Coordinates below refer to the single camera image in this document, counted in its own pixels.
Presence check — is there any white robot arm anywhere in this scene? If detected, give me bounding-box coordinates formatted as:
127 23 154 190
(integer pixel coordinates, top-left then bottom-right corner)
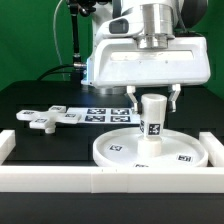
82 0 210 112

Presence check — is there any white fence bar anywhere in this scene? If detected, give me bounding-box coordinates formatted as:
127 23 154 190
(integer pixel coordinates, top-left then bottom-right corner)
0 166 224 193
0 130 16 166
199 132 224 167

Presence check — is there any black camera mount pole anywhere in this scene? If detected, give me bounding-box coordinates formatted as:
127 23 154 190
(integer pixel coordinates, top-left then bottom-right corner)
66 0 96 81

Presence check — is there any white marker tag sheet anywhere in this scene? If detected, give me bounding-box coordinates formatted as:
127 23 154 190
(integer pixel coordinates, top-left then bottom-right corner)
68 107 140 124

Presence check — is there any white left fence bar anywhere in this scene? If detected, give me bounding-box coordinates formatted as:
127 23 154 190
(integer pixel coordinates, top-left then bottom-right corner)
0 130 16 166

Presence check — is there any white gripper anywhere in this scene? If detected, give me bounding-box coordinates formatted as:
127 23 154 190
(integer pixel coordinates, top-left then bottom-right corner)
90 37 210 114

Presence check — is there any white cross-shaped table base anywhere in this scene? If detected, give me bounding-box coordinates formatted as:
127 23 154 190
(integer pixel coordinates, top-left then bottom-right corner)
16 105 81 134

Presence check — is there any white front fence bar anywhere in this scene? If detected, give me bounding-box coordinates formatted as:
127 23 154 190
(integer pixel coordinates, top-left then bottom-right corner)
0 166 224 193

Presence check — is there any white right fence bar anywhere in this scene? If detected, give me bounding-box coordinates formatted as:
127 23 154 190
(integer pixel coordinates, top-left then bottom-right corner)
199 132 224 167

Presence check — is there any white round table top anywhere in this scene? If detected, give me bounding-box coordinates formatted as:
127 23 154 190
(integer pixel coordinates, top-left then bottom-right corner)
93 127 208 168

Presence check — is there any black cable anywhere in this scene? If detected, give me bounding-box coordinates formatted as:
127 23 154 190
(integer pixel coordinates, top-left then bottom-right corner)
36 64 76 82

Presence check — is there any white cable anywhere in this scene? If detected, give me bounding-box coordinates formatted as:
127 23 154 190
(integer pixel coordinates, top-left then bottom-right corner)
52 0 68 81

